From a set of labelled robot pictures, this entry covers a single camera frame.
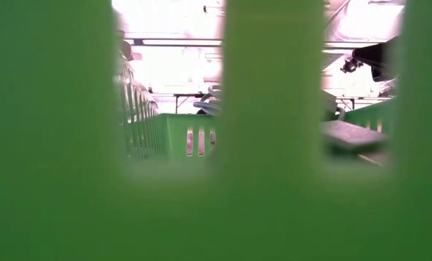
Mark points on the green plastic basket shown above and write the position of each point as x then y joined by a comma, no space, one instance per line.
56,145

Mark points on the black frame table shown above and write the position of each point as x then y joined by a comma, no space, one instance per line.
187,95

